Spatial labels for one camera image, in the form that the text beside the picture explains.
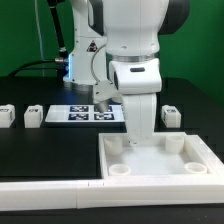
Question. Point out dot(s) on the white marker base plate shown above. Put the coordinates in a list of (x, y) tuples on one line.
[(83, 114)]

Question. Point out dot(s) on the white square table top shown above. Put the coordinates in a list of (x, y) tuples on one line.
[(166, 154)]

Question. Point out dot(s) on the white L-shaped obstacle fence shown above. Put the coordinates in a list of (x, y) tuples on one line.
[(112, 192)]

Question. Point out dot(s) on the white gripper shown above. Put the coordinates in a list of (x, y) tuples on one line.
[(139, 114)]

